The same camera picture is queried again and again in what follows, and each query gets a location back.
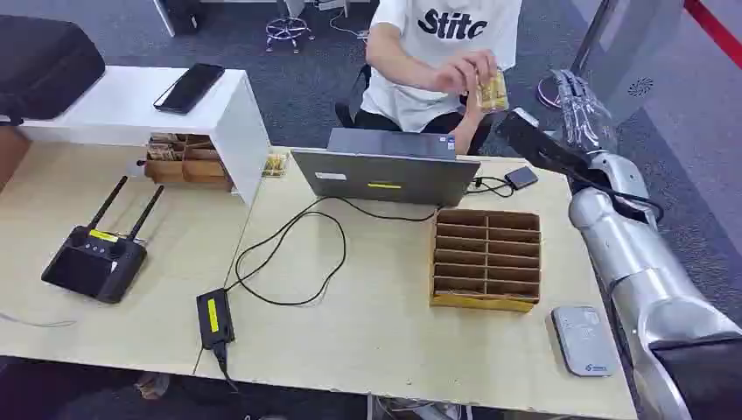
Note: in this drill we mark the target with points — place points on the stack of yellow cards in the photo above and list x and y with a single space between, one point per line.
494 93

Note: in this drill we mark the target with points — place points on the wooden divided card box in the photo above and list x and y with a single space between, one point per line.
486 261

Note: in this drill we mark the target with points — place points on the person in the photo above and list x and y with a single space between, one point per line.
406 98

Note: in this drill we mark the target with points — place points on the black office chair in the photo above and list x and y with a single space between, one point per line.
348 110

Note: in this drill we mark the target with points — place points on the chrome chair base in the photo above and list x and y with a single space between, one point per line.
289 29

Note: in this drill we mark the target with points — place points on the black cabinet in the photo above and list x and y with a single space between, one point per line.
182 14

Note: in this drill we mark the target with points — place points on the person's left hand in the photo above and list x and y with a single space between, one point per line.
472 107

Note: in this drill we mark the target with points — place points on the grey laptop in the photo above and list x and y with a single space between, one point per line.
385 174

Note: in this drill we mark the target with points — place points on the white desk shelf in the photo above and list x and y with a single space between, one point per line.
122 107

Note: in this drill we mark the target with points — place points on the black smartphone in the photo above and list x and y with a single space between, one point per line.
189 88

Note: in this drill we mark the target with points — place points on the small pile of cards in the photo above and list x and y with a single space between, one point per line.
275 164

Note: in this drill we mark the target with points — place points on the black bag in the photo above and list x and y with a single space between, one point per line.
43 66

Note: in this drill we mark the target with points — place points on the grey stand panel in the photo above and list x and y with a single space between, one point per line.
626 52

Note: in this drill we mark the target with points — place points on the small black device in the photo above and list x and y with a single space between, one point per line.
521 177

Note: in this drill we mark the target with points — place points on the person's right hand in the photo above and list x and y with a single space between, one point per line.
464 72

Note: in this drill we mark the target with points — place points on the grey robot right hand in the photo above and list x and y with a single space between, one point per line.
536 145

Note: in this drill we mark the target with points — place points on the pale grey flat device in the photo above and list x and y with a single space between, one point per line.
584 341

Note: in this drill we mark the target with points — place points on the black remote controller with antennas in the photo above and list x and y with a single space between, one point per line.
93 266

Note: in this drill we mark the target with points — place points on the black power adapter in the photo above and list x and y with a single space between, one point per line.
215 317

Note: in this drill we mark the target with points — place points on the cards in storage box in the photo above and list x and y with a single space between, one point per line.
164 153

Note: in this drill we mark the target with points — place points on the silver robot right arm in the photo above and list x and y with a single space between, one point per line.
643 272

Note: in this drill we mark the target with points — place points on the wooden storage box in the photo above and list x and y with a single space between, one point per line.
197 171

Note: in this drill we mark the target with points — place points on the brown cardboard box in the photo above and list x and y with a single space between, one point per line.
10 156

